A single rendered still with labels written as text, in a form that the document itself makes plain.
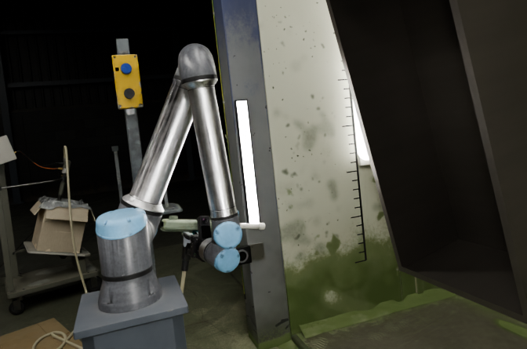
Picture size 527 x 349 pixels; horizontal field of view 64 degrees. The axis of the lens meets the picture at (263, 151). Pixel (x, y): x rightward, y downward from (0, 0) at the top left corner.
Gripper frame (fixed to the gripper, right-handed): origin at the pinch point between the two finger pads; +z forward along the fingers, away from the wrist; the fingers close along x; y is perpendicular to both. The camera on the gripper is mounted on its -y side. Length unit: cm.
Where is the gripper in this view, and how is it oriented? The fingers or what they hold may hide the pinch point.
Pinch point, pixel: (189, 231)
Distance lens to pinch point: 183.5
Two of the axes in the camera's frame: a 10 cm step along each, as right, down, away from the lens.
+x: 8.3, 1.1, 5.4
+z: -5.4, -0.7, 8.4
